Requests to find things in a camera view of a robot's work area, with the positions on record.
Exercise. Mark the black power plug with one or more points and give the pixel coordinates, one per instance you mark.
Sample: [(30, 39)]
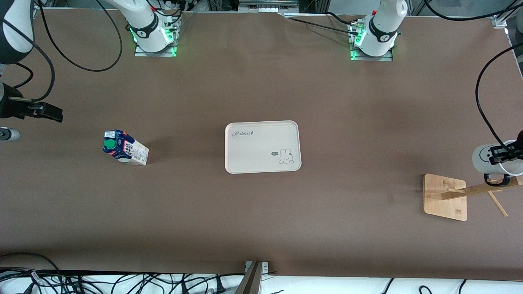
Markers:
[(220, 288)]

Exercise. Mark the cream tray with rabbit print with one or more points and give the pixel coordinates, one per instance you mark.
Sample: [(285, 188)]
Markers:
[(257, 147)]

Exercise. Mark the small metal bracket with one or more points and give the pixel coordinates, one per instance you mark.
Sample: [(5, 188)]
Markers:
[(265, 267)]

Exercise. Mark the blue white milk carton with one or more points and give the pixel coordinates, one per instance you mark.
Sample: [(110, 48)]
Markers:
[(130, 153)]

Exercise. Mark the aluminium frame profile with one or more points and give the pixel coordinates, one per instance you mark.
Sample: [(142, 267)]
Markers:
[(499, 21)]

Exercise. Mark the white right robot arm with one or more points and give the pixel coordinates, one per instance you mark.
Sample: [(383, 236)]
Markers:
[(143, 24)]

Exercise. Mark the grey power strip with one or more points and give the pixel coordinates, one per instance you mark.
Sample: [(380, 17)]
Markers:
[(265, 6)]

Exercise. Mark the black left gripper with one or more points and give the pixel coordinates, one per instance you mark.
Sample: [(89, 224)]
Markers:
[(520, 143)]

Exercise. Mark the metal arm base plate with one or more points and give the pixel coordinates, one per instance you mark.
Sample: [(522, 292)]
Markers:
[(384, 58), (143, 54)]

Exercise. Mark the wooden cup rack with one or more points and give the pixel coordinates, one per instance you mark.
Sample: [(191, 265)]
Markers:
[(441, 204)]

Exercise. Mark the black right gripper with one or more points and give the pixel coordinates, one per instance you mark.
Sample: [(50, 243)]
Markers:
[(9, 108)]

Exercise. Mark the brown wooden beam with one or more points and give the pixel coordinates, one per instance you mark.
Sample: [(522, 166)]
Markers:
[(251, 281)]

